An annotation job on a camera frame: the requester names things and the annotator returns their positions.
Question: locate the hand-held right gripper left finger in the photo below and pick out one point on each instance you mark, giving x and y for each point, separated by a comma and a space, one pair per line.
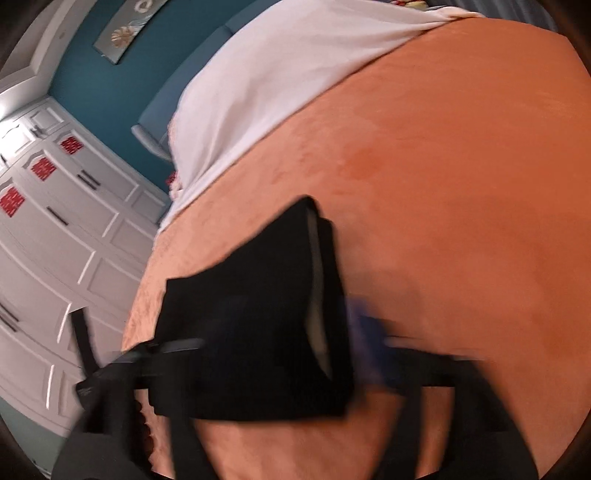
138, 363

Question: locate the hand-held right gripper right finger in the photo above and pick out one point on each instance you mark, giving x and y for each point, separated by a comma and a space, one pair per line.
369, 332

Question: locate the black pants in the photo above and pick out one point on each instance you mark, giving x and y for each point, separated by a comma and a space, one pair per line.
258, 300

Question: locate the white panelled wardrobe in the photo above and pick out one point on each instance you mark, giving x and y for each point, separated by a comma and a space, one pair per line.
69, 240

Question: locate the red wardrobe decoration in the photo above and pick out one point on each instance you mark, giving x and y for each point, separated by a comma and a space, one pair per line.
11, 201
71, 145
42, 169

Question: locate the light grey padded object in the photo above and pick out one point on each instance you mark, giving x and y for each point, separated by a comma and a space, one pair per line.
150, 138

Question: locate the white bed sheet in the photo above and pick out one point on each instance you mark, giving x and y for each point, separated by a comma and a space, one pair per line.
277, 69

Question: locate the blue padded headboard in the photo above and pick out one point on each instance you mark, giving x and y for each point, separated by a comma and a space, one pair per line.
194, 83

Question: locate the floral wall picture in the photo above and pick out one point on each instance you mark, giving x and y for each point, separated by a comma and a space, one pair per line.
124, 37

